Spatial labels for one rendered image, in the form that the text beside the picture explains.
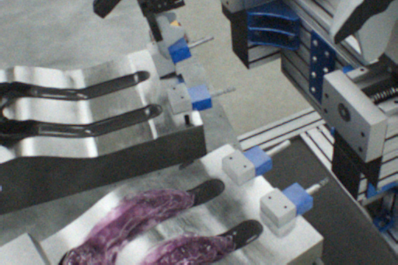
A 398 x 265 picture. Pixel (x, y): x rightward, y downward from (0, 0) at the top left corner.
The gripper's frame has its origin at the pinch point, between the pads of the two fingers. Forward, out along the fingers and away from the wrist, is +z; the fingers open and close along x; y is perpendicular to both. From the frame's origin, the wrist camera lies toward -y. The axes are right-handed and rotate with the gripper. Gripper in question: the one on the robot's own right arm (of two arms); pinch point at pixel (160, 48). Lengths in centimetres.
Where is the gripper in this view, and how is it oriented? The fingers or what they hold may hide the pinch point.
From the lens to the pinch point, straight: 115.8
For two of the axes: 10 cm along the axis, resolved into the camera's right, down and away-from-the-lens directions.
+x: -2.6, -5.5, 8.0
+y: 9.3, -3.7, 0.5
